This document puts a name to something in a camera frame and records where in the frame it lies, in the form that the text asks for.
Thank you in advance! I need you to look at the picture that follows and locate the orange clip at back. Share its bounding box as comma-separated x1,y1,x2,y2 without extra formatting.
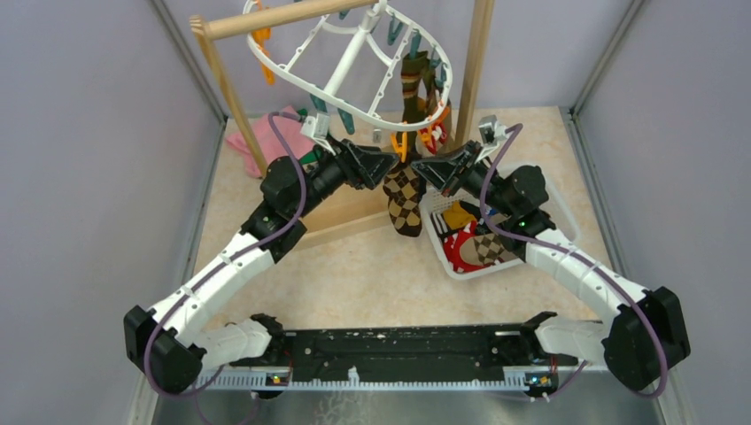
251,27,275,86

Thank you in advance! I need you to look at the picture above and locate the teal clothes clip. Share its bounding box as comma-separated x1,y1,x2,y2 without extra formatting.
337,108,356,135

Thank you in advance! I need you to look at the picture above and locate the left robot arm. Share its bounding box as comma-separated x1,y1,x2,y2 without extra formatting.
124,139,399,395

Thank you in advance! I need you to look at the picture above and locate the white round clip hanger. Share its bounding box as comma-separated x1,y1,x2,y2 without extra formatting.
247,1,453,133

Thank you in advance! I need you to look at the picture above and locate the white plastic laundry basket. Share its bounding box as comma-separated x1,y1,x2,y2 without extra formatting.
419,182,581,281

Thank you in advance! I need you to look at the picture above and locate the orange clothes clip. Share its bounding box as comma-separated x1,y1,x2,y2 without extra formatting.
391,132,409,163

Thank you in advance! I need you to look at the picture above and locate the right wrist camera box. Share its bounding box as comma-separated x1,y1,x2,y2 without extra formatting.
478,115,508,157

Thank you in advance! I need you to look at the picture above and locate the pink cloth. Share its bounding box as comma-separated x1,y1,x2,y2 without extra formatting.
225,114,312,178

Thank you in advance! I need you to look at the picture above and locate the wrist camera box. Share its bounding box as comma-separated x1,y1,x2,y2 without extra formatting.
478,115,508,157
300,112,333,151

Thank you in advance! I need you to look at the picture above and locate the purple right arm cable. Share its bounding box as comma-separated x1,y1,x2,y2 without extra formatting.
477,123,670,400

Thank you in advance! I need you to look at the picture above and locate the green cloth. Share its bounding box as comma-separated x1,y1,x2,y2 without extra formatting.
294,108,320,167

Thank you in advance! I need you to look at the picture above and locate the yellow sock in basket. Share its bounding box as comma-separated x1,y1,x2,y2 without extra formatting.
441,201,476,230

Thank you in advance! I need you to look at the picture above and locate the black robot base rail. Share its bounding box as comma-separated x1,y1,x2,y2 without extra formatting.
231,318,584,398

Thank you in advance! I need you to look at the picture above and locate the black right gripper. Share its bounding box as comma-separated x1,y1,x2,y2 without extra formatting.
411,140,516,218

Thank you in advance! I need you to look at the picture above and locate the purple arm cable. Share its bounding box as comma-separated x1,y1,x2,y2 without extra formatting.
477,123,670,400
143,111,309,425

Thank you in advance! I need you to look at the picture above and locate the olive striped hanging sock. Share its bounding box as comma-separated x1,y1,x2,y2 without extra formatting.
400,50,430,123

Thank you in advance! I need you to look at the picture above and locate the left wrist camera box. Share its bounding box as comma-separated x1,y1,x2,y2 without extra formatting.
300,112,333,151

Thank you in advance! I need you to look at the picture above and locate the navy white red hanging sock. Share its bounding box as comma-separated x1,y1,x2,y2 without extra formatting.
418,120,448,155

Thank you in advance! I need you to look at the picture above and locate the brown argyle sock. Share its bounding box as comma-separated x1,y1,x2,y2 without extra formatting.
383,163,426,237

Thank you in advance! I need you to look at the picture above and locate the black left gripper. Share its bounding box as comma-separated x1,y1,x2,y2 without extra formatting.
293,133,399,219

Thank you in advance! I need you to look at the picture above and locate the wooden hanger rack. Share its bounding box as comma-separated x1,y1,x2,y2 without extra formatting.
189,0,495,248

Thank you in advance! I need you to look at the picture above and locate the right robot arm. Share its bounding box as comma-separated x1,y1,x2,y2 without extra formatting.
411,142,691,398

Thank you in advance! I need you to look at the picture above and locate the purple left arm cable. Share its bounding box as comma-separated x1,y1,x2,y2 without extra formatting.
143,111,309,425

